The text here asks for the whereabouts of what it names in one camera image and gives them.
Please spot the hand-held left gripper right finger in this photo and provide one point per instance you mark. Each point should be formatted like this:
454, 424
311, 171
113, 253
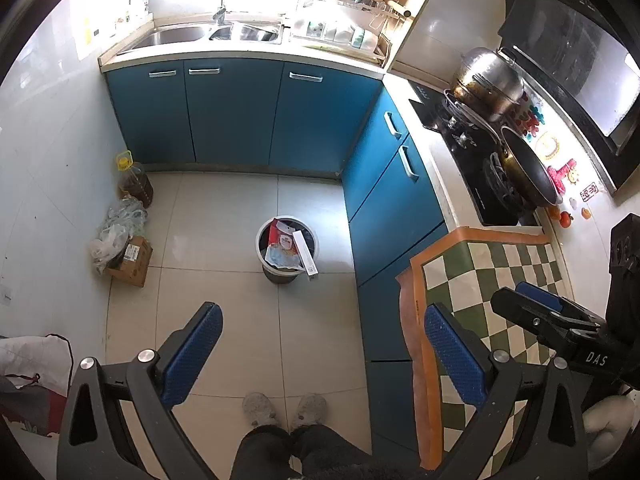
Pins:
450, 350

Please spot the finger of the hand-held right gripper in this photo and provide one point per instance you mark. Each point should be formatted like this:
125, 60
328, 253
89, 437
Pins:
535, 322
542, 296

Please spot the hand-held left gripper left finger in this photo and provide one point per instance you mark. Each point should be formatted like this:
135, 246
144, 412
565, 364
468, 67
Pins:
195, 355

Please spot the round grey bin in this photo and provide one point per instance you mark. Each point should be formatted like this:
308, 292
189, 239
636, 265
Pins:
280, 276

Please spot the person's right forearm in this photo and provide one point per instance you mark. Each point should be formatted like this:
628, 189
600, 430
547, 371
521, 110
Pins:
607, 415

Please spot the green white checkered mat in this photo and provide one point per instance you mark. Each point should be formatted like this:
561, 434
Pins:
480, 265

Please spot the person's left grey shoe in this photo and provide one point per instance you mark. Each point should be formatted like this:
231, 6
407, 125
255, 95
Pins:
260, 407

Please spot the person's grey shoe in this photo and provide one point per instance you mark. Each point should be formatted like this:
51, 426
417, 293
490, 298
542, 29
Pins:
310, 407
260, 407

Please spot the small cardboard box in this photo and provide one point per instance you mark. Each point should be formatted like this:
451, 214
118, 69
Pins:
132, 262

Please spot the black glass gas stove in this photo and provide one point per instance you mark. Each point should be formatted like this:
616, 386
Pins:
480, 195

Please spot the person's left leg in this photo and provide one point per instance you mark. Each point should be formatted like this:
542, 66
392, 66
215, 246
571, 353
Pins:
265, 455

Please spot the person's leg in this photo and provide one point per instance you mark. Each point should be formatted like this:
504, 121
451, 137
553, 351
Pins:
265, 455
330, 455

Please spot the person's right grey shoe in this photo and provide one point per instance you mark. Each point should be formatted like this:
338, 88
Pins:
310, 407

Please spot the pile of clear plastic bags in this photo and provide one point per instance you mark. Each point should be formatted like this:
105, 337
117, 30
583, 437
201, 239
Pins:
117, 230

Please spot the person's right leg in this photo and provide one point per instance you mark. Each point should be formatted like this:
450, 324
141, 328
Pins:
330, 455

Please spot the blue kitchen cabinet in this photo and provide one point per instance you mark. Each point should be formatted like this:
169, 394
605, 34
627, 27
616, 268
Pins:
230, 115
385, 200

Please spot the white red cloth bag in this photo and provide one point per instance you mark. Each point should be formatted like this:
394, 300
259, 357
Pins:
30, 360

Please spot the brown oil bottle yellow cap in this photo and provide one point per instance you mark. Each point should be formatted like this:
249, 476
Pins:
137, 185

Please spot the steel cooking pot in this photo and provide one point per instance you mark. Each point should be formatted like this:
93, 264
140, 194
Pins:
487, 80

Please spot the black range hood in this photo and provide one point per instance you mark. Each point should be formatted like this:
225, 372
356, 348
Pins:
560, 35

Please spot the steel double sink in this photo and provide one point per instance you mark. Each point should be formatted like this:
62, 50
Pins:
175, 35

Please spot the dish rack with dishes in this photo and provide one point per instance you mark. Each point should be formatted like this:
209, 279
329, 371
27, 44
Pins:
350, 5

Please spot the red tomato wall sticker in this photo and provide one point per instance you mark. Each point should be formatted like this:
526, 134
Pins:
566, 220

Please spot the red lettered wall sticker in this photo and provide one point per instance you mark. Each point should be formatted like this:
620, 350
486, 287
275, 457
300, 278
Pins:
589, 192

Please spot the yellow round wall sticker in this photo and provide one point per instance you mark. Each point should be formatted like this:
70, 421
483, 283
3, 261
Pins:
547, 145

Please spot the cluster of colourful wall stickers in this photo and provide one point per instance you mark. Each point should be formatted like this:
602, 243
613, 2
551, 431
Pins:
535, 117

